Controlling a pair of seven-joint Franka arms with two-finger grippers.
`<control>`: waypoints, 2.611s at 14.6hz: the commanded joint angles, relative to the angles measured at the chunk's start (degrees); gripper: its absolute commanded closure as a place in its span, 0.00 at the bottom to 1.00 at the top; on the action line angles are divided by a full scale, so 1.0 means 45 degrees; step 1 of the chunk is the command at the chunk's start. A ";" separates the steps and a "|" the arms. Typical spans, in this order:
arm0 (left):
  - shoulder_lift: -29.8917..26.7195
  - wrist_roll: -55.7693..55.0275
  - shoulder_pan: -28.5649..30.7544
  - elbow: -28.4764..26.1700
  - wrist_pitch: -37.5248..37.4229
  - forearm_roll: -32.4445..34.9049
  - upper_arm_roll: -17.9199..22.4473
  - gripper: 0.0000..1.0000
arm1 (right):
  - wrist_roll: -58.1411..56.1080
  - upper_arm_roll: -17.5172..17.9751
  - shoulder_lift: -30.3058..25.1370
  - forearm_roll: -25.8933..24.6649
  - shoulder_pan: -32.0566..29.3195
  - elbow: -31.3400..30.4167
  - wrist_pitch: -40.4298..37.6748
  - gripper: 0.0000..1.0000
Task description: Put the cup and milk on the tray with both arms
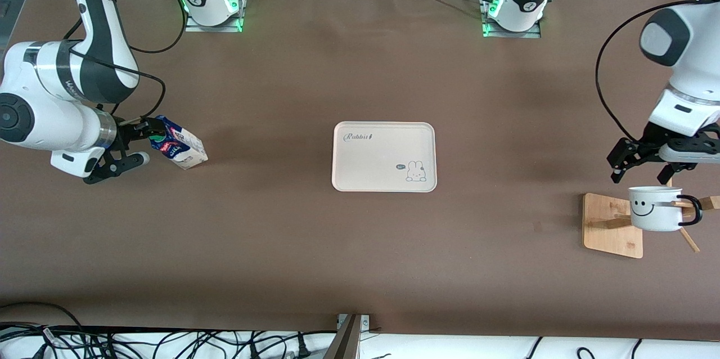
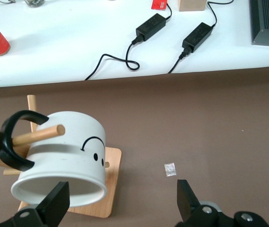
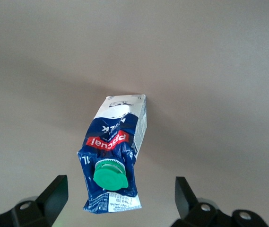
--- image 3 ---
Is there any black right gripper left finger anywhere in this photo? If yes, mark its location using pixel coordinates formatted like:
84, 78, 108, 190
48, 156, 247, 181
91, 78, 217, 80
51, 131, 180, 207
0, 175, 69, 227

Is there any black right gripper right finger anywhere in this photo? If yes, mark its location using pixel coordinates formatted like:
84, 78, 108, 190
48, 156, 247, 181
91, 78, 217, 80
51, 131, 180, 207
171, 176, 269, 227

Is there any blue milk carton green cap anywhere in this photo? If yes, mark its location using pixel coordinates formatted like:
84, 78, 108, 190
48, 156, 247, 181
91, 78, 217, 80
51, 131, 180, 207
77, 94, 148, 214

